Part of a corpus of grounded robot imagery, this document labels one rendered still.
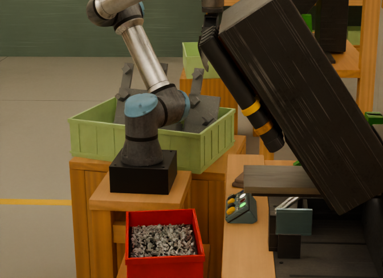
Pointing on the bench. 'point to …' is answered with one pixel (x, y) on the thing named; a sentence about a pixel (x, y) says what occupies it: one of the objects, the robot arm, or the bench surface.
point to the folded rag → (239, 181)
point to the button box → (239, 215)
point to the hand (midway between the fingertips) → (212, 68)
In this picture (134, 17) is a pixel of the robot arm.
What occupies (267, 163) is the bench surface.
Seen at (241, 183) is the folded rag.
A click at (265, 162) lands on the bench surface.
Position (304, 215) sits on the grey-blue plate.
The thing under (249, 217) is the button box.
